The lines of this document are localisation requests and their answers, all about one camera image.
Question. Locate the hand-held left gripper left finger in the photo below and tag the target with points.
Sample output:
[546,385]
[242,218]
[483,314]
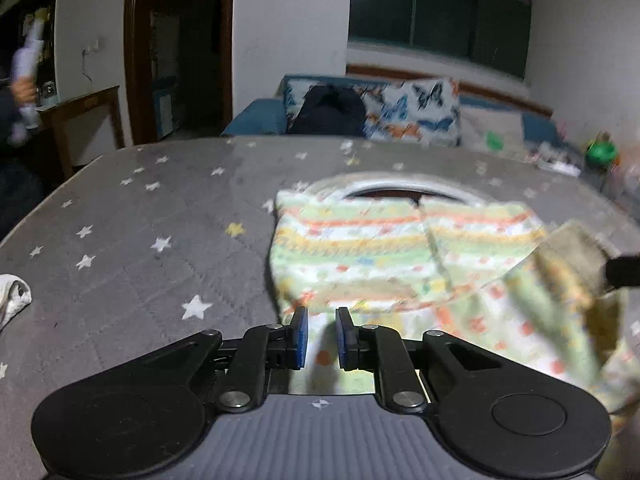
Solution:
[300,339]

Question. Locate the black backpack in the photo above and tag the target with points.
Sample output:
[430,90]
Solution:
[327,110]

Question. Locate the grey star-print bed blanket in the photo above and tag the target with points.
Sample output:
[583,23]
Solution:
[150,220]

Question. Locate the white orange toy figure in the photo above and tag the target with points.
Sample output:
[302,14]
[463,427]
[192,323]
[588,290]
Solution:
[26,65]

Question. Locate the pile of small clutter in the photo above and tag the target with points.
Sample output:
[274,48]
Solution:
[557,157]

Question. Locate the white wall socket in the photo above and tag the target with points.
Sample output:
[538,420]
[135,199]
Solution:
[94,47]

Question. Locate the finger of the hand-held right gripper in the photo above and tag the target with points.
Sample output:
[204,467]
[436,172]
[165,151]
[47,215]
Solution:
[623,270]

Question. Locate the brown wooden door frame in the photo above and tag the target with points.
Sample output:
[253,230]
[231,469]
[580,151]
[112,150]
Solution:
[131,60]

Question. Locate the brown wooden side table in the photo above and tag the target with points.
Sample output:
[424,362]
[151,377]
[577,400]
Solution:
[82,110]

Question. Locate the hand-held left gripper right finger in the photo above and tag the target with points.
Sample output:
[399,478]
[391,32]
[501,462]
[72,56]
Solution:
[344,339]

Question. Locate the blue sofa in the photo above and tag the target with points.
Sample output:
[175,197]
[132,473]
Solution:
[257,116]

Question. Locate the green toy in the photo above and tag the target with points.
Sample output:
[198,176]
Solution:
[601,152]

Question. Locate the white cushion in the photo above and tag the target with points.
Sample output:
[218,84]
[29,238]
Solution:
[492,119]

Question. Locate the white sock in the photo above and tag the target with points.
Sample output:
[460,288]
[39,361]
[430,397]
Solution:
[12,296]

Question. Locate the green orange patterned garment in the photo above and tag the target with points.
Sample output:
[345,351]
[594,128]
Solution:
[380,255]

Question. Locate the butterfly print pillow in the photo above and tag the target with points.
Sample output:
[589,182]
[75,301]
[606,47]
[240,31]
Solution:
[415,110]

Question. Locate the dark window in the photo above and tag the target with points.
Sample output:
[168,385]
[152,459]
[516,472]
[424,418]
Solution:
[440,10]

